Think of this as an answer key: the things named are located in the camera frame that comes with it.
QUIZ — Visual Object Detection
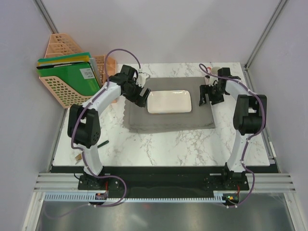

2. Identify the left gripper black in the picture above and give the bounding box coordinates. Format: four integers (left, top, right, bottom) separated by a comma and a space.
123, 80, 151, 108

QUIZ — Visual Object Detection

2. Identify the white cable duct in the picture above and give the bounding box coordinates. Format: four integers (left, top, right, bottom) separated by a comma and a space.
44, 192, 226, 203

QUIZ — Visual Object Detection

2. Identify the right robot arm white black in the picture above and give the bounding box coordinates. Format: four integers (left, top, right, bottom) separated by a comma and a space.
199, 64, 267, 190

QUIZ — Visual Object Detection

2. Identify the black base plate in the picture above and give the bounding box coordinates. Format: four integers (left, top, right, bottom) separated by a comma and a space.
77, 165, 250, 199

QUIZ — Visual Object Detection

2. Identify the aluminium rail profile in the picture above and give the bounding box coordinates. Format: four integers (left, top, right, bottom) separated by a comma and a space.
34, 173, 295, 193

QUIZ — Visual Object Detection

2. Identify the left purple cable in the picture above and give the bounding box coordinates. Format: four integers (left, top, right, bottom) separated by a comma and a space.
44, 48, 142, 219

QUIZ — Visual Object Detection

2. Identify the left aluminium frame post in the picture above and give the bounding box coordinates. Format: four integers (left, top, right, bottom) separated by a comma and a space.
33, 0, 59, 34

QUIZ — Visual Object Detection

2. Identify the green folder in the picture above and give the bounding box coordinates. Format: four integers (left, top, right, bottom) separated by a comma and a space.
37, 62, 100, 96

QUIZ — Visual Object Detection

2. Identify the aluminium frame post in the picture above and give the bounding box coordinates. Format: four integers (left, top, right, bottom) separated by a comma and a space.
33, 0, 59, 34
244, 0, 289, 71

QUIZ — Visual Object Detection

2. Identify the peach file organizer rack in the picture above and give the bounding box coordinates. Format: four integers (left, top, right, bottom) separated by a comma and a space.
36, 33, 117, 108

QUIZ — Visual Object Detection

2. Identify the white rectangular plate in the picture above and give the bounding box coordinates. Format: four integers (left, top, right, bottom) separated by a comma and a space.
147, 90, 192, 114

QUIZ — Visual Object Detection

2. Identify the yellow folder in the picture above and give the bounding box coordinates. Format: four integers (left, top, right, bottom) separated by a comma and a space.
37, 52, 91, 65

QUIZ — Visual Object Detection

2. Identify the gold fork green handle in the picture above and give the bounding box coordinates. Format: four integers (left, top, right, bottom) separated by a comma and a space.
75, 140, 109, 164

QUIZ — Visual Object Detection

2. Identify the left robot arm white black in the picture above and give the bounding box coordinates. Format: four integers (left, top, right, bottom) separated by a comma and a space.
67, 65, 151, 190

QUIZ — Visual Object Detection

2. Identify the purple cable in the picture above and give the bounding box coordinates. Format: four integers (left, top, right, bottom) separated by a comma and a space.
199, 63, 268, 209
44, 48, 142, 219

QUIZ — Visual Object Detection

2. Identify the right aluminium frame post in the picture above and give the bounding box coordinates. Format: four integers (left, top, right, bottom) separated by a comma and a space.
244, 0, 289, 71

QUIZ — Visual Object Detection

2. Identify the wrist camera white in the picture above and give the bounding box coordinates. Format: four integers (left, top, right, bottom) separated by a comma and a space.
136, 72, 151, 88
205, 75, 214, 86

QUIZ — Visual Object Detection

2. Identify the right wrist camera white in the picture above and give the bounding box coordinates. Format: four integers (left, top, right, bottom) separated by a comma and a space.
205, 75, 214, 86

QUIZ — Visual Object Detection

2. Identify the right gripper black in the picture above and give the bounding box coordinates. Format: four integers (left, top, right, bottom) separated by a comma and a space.
199, 84, 227, 106

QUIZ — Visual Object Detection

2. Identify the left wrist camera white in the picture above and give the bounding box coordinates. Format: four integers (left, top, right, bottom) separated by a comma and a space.
136, 72, 151, 88

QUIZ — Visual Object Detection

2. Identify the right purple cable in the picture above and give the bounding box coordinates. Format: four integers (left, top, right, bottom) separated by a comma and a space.
199, 63, 268, 209

